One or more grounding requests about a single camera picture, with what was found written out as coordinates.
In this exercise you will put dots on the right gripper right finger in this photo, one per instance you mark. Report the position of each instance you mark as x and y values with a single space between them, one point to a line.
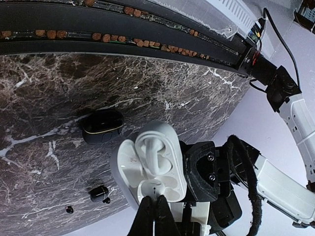
166 225

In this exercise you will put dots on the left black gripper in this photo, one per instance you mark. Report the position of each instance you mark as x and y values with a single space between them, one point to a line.
210 172

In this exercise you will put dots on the black closed charging case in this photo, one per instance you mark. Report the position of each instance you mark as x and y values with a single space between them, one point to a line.
102 126

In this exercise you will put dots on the black front frame rail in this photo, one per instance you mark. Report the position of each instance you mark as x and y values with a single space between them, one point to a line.
123 27

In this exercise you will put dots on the white slotted cable duct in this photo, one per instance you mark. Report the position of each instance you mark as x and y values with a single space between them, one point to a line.
237 12

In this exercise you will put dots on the black charging case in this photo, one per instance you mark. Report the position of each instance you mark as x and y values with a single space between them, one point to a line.
102 126
100 194

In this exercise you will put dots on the white earbud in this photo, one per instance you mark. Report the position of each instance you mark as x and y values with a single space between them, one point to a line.
151 148

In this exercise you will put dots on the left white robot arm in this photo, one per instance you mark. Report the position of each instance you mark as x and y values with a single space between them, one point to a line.
256 123

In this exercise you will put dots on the black earbud right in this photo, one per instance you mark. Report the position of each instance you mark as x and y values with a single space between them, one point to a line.
69 209

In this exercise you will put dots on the white earbud charging case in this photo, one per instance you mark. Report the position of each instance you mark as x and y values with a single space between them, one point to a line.
135 182

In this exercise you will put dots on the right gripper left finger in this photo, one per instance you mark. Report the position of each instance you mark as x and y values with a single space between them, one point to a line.
144 222

